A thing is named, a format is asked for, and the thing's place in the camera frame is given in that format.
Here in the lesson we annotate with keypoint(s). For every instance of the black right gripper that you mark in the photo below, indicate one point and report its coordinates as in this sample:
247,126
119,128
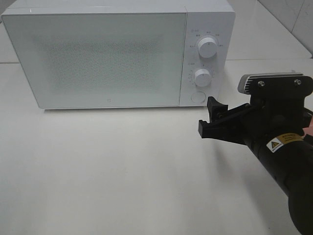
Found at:
277,112

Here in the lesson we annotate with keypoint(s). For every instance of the round white door button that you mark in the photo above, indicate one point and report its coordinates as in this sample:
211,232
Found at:
198,97

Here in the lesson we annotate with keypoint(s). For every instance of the white microwave door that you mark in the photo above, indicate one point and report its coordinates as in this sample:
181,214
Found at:
99,60

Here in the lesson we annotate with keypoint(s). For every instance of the pink round plate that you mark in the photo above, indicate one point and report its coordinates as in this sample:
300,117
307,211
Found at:
309,130

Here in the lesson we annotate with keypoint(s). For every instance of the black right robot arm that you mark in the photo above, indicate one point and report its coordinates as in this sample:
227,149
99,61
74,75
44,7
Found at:
291,166

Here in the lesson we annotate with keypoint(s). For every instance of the lower white timer knob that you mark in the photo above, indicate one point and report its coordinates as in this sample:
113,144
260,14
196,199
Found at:
202,78

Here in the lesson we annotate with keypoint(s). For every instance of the upper white power knob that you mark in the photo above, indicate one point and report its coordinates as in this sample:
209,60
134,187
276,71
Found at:
207,47

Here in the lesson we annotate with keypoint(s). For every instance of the white microwave oven body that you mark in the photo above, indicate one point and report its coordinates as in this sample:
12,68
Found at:
203,18

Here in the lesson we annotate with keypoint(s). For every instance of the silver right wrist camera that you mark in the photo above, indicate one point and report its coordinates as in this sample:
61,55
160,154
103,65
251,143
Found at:
247,81

